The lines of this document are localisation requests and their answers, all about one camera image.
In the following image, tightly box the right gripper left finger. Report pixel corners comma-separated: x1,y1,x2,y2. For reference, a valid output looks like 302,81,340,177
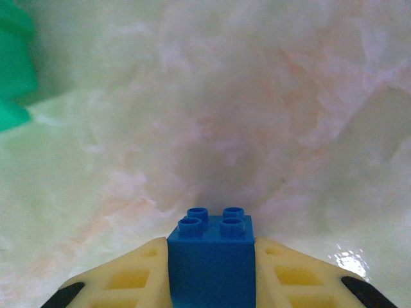
40,237,171,308

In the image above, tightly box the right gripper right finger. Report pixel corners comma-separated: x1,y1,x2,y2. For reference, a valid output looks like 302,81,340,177
256,237,399,308

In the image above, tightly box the blue lego brick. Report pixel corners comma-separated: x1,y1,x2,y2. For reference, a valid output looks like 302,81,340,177
166,207,258,308

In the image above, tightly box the green plastic bin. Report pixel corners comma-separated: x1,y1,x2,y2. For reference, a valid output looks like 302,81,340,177
0,0,39,132

